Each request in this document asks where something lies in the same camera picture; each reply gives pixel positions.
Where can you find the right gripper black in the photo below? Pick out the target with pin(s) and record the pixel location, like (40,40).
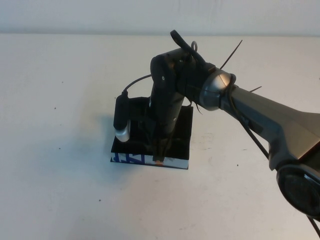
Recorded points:
(165,117)

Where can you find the black glasses case box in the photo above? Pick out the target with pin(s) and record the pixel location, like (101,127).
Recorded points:
(181,140)

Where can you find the black zip tie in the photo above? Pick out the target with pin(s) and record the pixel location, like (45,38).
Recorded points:
(256,88)
(231,53)

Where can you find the right wrist camera bracket black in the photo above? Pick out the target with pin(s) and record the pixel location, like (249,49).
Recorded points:
(141,117)

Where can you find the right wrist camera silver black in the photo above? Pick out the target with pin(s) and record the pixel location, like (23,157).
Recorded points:
(121,117)

